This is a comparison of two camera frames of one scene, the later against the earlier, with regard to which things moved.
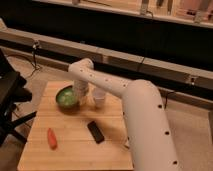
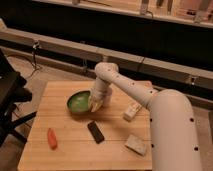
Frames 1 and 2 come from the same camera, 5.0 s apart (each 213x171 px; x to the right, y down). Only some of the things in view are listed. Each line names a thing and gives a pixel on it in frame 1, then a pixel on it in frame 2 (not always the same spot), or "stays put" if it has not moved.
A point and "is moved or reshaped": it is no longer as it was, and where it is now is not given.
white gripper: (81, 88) → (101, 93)
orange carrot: (52, 140) stays put
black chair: (13, 91) stays put
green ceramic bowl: (67, 99) is moved or reshaped
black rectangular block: (95, 132) stays put
